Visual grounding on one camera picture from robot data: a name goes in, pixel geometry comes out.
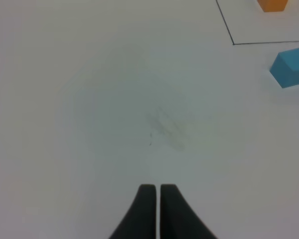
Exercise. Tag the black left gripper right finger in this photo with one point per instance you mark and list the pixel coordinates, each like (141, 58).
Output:
(177, 219)

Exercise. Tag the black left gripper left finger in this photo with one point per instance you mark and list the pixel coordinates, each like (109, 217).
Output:
(140, 220)

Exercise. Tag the blue cube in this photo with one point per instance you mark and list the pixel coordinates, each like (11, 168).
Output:
(285, 68)

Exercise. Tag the template orange cube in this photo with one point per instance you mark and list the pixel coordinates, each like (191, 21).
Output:
(272, 5)

